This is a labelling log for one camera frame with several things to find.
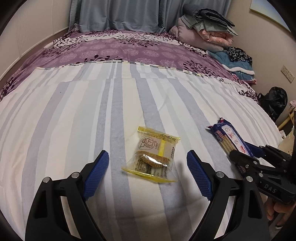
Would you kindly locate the wooden shelf unit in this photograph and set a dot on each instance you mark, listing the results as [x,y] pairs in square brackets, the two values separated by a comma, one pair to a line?
[289,118]

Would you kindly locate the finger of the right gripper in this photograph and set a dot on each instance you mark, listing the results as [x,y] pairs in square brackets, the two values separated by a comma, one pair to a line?
[257,151]
[246,165]

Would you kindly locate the blue grey curtain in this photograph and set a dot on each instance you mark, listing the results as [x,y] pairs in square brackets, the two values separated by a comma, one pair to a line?
[133,15]

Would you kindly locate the blue cracker sleeve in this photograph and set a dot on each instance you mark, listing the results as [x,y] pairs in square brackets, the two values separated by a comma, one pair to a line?
[229,138]

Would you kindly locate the wall power socket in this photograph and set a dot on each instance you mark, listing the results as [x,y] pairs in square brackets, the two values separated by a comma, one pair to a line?
[284,70]

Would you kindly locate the clear yellow pastry packet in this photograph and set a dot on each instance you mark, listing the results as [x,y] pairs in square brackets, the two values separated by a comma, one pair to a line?
[154,156]

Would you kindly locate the pink folded clothes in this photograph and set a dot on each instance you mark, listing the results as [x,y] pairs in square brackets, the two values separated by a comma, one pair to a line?
[292,103]

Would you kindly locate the person's right hand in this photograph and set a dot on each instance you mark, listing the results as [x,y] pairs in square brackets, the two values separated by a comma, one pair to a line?
[273,207]

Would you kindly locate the white wardrobe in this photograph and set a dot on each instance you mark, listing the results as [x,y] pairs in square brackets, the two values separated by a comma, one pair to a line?
[33,23]

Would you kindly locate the blue teal blanket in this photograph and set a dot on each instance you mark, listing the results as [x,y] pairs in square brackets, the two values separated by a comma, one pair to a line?
[242,69]

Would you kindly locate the framed wall picture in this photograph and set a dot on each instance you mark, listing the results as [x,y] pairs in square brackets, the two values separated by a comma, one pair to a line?
[263,7]

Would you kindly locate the folded quilts pile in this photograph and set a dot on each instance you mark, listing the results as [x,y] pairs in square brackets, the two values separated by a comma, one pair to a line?
[204,28]

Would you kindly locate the purple floral bedsheet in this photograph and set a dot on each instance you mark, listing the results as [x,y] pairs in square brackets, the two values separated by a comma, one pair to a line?
[147,48]

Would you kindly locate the leopard print cloth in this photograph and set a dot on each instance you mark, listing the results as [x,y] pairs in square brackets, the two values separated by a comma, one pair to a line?
[236,54]

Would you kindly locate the black backpack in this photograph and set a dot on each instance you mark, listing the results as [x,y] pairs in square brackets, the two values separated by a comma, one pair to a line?
[274,102]

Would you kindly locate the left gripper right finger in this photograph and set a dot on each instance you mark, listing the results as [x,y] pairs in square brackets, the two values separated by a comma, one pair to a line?
[247,220]

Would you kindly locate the cream perforated plastic basket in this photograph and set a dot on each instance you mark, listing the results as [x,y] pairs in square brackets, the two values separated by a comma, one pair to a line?
[287,144]

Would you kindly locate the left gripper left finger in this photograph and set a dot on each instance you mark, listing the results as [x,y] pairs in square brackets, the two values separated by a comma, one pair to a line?
[47,221]

